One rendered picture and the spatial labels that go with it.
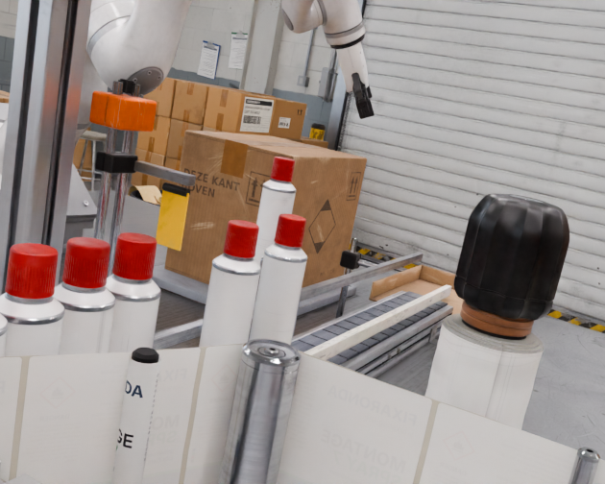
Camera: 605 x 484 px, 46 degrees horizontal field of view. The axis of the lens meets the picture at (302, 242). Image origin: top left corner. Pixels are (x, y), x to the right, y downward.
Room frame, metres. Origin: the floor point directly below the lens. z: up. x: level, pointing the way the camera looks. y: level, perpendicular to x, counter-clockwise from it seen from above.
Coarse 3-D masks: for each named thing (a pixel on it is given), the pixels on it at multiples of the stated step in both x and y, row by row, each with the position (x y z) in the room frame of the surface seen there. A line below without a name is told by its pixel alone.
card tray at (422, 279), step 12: (396, 276) 1.56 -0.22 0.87; (408, 276) 1.64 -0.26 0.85; (420, 276) 1.71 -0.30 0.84; (432, 276) 1.70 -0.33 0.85; (444, 276) 1.69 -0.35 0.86; (372, 288) 1.45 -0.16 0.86; (384, 288) 1.51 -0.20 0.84; (396, 288) 1.58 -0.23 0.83; (408, 288) 1.60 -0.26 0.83; (420, 288) 1.62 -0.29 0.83; (432, 288) 1.64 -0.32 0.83; (372, 300) 1.45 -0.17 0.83; (444, 300) 1.56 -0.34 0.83; (456, 300) 1.58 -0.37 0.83; (456, 312) 1.47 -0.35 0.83
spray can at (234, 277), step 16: (240, 224) 0.72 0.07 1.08; (240, 240) 0.71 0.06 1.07; (256, 240) 0.73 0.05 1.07; (224, 256) 0.72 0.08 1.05; (240, 256) 0.71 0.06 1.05; (224, 272) 0.71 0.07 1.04; (240, 272) 0.71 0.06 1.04; (256, 272) 0.72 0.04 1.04; (208, 288) 0.72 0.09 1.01; (224, 288) 0.71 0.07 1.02; (240, 288) 0.71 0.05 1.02; (256, 288) 0.73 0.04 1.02; (208, 304) 0.72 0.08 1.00; (224, 304) 0.71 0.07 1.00; (240, 304) 0.71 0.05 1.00; (208, 320) 0.71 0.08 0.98; (224, 320) 0.71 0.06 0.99; (240, 320) 0.71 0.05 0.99; (208, 336) 0.71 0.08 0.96; (224, 336) 0.71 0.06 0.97; (240, 336) 0.71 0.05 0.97
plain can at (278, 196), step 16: (288, 160) 1.07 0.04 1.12; (272, 176) 1.08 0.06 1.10; (288, 176) 1.08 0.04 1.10; (272, 192) 1.07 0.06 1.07; (288, 192) 1.07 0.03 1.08; (272, 208) 1.06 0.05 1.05; (288, 208) 1.07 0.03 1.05; (256, 224) 1.08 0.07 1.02; (272, 224) 1.06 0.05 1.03; (272, 240) 1.06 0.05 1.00; (256, 256) 1.07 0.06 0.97
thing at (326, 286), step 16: (416, 256) 1.35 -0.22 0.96; (352, 272) 1.12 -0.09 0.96; (368, 272) 1.15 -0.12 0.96; (384, 272) 1.22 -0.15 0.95; (304, 288) 0.97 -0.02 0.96; (320, 288) 1.00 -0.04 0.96; (336, 288) 1.05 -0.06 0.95; (160, 336) 0.69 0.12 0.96; (176, 336) 0.71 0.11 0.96; (192, 336) 0.73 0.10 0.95
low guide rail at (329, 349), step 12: (444, 288) 1.32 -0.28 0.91; (420, 300) 1.21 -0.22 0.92; (432, 300) 1.26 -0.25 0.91; (396, 312) 1.10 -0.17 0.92; (408, 312) 1.15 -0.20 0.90; (372, 324) 1.02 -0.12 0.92; (384, 324) 1.06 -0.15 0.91; (348, 336) 0.94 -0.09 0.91; (360, 336) 0.98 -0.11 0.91; (324, 348) 0.87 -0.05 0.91; (336, 348) 0.91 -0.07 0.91; (348, 348) 0.94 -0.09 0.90
